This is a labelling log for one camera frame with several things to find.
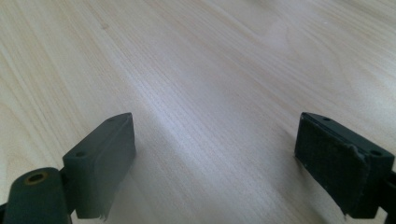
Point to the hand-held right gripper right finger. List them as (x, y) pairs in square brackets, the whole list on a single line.
[(339, 168)]

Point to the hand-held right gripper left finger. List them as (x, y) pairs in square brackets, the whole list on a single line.
[(99, 165)]

